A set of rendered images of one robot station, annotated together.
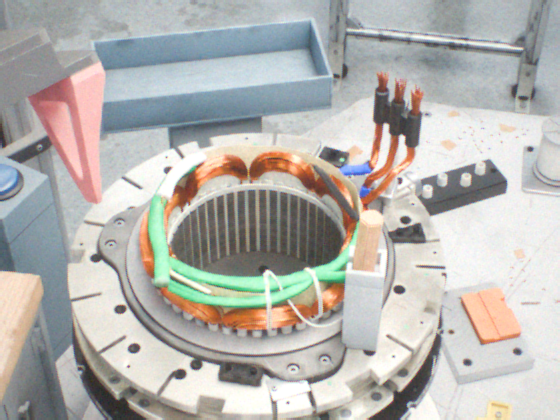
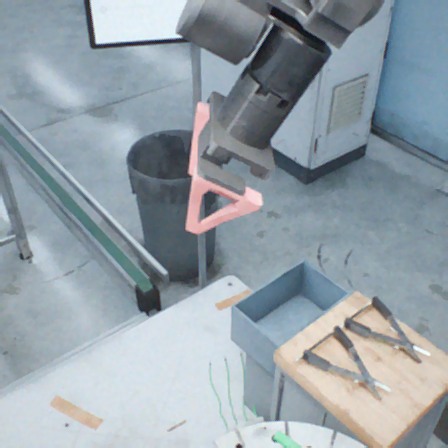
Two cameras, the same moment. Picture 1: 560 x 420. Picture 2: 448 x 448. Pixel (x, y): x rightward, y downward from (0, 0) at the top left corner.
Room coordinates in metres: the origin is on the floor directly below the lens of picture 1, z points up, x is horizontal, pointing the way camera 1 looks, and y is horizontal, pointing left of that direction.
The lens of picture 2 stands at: (0.72, -0.18, 1.72)
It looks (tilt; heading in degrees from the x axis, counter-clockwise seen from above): 39 degrees down; 132
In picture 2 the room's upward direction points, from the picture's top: straight up
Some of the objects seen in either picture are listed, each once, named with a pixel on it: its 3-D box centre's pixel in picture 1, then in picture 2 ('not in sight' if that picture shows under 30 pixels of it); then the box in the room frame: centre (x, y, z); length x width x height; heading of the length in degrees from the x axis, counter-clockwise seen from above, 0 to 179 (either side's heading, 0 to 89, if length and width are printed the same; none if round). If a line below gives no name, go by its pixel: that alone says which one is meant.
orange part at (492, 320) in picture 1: (491, 315); not in sight; (0.82, -0.23, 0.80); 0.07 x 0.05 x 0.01; 15
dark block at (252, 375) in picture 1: (241, 372); not in sight; (0.51, 0.04, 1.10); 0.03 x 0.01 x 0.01; 80
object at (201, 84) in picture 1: (215, 156); not in sight; (0.95, 0.09, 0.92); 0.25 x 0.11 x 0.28; 101
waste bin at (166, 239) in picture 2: not in sight; (178, 209); (-0.65, 1.07, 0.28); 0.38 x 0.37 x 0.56; 80
